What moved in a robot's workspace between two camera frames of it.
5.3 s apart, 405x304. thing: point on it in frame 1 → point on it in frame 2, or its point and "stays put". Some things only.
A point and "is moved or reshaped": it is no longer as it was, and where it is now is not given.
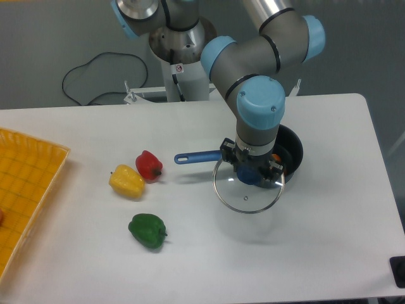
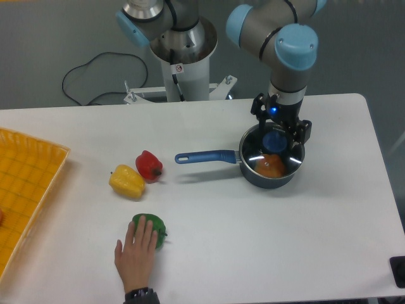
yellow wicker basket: [30, 170] stays put
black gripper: [261, 161] → [285, 116]
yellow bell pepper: [124, 180] stays put
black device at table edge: [397, 266] stays put
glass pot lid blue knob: [247, 189] is moved or reshaped
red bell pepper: [149, 166] stays put
